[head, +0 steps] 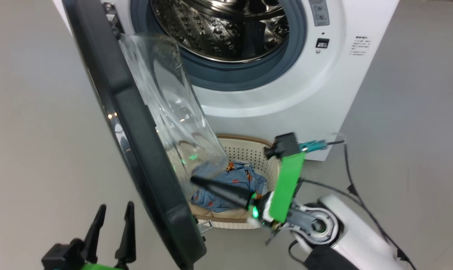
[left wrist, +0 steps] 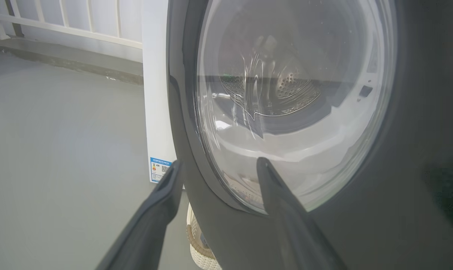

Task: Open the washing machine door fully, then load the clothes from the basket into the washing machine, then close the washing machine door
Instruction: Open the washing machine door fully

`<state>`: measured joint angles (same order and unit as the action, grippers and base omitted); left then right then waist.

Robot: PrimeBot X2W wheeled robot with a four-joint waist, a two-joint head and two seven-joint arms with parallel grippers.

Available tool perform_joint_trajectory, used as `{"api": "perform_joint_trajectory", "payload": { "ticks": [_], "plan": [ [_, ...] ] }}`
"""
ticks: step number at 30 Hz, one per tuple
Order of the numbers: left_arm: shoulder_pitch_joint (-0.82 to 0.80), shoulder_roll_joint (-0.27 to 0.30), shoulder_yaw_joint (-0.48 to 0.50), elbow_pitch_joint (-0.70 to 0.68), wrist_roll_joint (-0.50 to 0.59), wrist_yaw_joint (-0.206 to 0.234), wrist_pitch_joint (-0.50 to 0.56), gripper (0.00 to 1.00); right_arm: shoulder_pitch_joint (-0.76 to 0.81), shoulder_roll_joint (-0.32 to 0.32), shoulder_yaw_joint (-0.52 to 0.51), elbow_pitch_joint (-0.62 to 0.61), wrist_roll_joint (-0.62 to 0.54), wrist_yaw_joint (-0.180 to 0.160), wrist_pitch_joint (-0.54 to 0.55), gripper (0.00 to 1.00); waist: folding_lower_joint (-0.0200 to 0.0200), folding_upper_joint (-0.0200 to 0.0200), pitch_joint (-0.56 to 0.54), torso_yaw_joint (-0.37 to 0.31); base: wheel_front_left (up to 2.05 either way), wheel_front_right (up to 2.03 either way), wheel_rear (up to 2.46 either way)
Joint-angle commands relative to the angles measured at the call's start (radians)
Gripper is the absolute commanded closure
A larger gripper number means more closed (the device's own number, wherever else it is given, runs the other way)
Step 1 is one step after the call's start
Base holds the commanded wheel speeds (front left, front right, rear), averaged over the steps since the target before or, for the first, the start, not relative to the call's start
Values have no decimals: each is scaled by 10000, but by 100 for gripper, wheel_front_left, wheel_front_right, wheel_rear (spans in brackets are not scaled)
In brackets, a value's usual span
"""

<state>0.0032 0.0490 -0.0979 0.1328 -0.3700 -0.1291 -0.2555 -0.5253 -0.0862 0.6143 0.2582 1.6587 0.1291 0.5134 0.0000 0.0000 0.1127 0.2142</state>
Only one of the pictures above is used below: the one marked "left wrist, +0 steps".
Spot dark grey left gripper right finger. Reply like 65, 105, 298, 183
257, 157, 347, 270

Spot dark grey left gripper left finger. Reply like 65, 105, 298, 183
95, 160, 184, 270

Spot dark grey glass washer door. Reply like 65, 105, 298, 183
166, 0, 453, 270

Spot cream perforated laundry basket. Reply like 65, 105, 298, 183
186, 202, 222, 270

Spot white washing machine body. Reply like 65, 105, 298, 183
142, 0, 179, 185

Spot blue energy label sticker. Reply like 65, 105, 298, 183
150, 157, 173, 184

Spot steel washer drum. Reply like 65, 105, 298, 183
219, 71, 322, 117

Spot white railing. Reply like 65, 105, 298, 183
0, 0, 143, 50

